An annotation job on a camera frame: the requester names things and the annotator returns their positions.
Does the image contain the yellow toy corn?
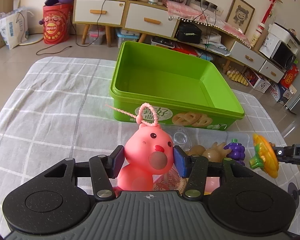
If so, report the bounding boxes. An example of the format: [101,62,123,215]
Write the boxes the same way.
[249,133,279,179]

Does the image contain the white paper shopping bag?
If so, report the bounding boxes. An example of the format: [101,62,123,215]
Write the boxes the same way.
[0,7,29,49]

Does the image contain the pink checked cloth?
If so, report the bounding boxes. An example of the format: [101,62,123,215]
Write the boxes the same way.
[164,0,251,49]

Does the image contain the red cartoon bucket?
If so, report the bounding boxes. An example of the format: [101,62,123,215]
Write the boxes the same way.
[39,3,73,45]

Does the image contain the pink pig squeeze toy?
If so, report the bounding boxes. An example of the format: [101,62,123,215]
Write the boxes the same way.
[105,102,176,192]

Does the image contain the clear contact lens case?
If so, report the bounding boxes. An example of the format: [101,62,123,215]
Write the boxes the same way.
[173,127,192,151]

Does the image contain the grey checked tablecloth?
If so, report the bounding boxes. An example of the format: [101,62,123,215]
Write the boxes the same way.
[0,57,286,236]

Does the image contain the yellow egg tray stack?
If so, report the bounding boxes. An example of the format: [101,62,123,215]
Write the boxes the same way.
[226,68,248,86]

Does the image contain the clear storage bin blue lid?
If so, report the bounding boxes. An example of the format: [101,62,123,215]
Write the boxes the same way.
[115,28,140,48]

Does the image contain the green plastic cookie box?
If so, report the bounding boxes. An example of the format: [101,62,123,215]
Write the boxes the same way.
[110,41,245,131]

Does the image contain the wooden cabinet with white drawers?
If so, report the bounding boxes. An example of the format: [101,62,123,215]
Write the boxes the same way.
[72,0,285,82]

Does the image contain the framed cartoon girl drawing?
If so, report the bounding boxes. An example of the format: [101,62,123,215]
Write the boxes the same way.
[225,0,255,34]

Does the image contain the black bag on shelf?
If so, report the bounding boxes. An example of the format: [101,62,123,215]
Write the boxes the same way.
[175,22,202,44]

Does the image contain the red shoe box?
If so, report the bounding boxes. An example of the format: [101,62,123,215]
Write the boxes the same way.
[173,42,198,57]

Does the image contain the purple toy grapes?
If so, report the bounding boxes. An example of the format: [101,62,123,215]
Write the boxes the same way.
[224,139,245,166]

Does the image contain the beige rubber toy figure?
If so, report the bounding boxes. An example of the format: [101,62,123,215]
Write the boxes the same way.
[186,142,231,163]

